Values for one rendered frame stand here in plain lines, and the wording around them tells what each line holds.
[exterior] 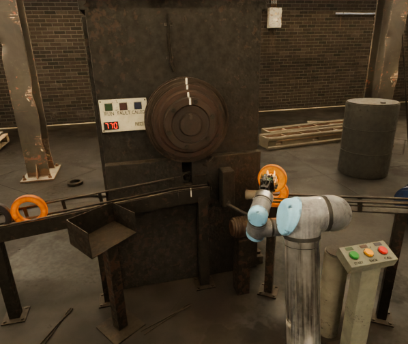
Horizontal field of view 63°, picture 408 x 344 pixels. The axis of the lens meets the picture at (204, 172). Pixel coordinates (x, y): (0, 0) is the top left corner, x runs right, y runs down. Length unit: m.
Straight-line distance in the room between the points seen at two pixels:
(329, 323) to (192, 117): 1.31
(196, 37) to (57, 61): 6.20
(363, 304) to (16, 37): 4.11
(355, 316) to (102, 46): 1.85
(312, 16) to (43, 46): 6.12
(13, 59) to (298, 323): 4.02
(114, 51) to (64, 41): 6.05
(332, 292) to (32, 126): 3.77
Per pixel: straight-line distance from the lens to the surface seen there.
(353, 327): 1.90
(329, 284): 1.89
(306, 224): 1.06
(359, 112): 4.20
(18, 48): 4.47
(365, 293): 1.80
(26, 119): 4.54
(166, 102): 1.78
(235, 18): 2.05
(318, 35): 9.20
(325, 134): 5.84
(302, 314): 1.18
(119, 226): 1.85
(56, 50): 8.00
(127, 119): 1.95
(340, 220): 1.12
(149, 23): 1.95
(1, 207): 2.09
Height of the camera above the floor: 1.48
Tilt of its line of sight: 20 degrees down
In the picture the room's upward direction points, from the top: 1 degrees counter-clockwise
